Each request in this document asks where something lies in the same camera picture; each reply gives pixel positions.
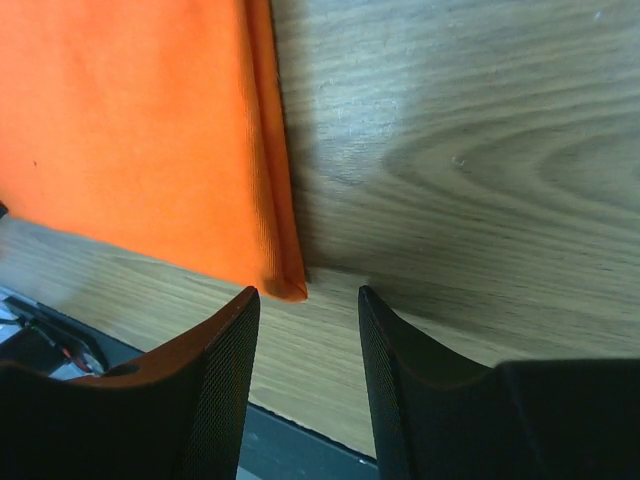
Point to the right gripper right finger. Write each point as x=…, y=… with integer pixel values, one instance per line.
x=436, y=414

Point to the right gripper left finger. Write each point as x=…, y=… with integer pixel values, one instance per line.
x=175, y=412

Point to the orange t shirt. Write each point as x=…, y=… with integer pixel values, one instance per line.
x=154, y=126

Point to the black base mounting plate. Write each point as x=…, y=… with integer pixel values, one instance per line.
x=272, y=448

